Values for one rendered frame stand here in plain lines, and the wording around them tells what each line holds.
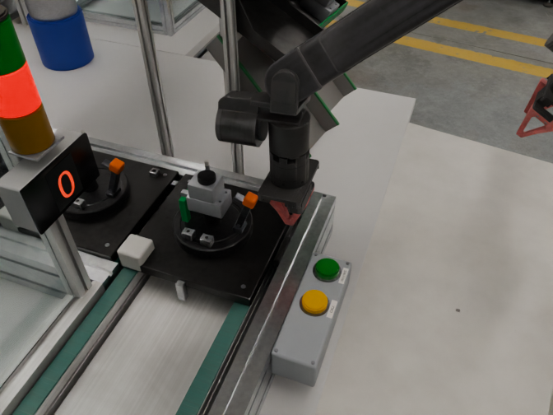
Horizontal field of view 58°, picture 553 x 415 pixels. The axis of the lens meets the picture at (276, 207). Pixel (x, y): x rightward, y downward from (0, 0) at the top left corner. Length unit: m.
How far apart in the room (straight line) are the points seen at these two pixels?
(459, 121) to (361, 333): 2.28
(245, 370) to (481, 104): 2.72
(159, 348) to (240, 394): 0.17
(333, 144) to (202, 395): 0.74
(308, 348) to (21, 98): 0.49
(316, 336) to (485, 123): 2.45
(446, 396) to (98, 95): 1.18
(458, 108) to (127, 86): 2.12
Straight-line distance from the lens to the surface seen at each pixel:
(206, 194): 0.81
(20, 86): 0.61
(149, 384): 0.81
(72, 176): 0.69
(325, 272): 0.83
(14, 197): 0.65
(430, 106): 3.14
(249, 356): 0.76
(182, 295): 0.85
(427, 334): 0.93
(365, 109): 1.42
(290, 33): 0.97
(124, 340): 0.86
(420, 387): 0.88
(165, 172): 1.03
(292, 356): 0.76
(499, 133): 3.04
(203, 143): 1.28
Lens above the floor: 1.62
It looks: 44 degrees down
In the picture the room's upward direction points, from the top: straight up
